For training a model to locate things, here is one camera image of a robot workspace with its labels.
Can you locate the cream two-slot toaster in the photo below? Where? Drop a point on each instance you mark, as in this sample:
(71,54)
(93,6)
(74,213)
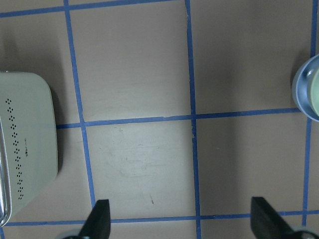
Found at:
(28,141)

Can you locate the green bowl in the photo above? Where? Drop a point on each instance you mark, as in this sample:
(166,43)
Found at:
(313,91)

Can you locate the blue bowl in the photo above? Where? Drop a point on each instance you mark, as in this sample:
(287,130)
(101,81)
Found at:
(300,87)

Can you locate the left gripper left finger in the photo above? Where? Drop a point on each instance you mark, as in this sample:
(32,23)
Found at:
(98,223)

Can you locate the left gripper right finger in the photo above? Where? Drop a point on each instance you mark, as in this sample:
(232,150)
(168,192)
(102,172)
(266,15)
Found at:
(266,223)

